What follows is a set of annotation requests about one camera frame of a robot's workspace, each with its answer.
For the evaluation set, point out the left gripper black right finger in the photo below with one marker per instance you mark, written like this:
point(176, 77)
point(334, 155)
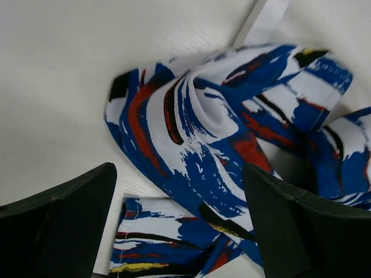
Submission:
point(300, 234)

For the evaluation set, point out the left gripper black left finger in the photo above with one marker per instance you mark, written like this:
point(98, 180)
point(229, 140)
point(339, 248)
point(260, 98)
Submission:
point(57, 232)

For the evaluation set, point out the blue white red patterned trousers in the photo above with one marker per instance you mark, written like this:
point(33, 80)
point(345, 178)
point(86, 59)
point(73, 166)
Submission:
point(191, 124)

